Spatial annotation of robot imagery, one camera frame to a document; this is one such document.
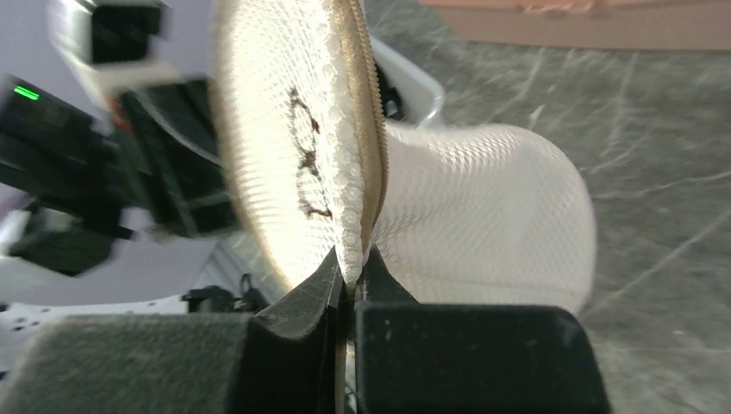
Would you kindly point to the white mesh laundry bag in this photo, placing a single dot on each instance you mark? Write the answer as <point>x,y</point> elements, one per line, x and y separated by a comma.
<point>493,214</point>

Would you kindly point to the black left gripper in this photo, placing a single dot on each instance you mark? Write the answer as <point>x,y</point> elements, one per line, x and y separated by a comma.
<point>169,153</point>

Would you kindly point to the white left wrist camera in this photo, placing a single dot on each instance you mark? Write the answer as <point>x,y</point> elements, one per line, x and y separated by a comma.
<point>108,45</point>

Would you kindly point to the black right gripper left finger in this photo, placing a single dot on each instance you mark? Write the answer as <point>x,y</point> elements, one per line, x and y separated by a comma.
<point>287,358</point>

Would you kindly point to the orange plastic storage box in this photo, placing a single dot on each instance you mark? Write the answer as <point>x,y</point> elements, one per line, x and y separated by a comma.
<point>644,25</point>

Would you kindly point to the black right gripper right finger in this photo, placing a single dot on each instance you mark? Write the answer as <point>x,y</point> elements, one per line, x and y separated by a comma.
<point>465,358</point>

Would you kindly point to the white plastic basket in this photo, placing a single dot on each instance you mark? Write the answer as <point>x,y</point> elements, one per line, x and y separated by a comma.
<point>422,96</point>

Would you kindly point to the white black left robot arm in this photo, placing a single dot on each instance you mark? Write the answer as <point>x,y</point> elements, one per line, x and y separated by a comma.
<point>78,190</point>

